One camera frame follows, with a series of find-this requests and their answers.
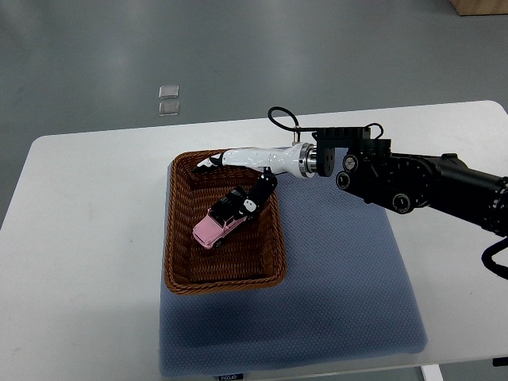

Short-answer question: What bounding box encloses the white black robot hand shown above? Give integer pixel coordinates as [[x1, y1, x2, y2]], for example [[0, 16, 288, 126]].
[[192, 143, 317, 217]]

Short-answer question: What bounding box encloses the pink toy car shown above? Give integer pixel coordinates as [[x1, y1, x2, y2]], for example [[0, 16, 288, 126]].
[[192, 186, 253, 249]]

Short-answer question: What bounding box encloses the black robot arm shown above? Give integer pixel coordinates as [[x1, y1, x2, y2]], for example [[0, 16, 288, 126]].
[[312, 126, 507, 237]]

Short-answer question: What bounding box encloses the brown wicker basket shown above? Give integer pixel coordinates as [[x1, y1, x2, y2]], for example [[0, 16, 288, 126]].
[[163, 150, 287, 295]]

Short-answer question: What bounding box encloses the blue grey fabric mat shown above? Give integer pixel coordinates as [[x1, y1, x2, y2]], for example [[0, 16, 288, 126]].
[[160, 174, 427, 377]]

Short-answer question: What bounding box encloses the lower clear floor plate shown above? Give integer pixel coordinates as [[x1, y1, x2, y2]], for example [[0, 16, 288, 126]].
[[159, 101, 180, 117]]

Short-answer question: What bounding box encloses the clear floor plate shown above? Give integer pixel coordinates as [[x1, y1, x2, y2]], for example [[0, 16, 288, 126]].
[[159, 101, 180, 117], [159, 84, 179, 99]]

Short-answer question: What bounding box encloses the upper clear floor plate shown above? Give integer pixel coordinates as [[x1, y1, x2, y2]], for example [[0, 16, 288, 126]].
[[159, 84, 179, 99]]

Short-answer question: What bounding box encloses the wooden box corner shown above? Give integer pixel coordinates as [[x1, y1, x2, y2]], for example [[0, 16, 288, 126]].
[[449, 0, 508, 16]]

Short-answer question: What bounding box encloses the white table leg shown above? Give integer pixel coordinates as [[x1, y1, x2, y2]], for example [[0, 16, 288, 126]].
[[420, 364, 444, 381]]

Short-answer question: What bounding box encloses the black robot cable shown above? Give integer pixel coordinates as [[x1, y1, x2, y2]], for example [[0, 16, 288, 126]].
[[267, 106, 384, 147]]

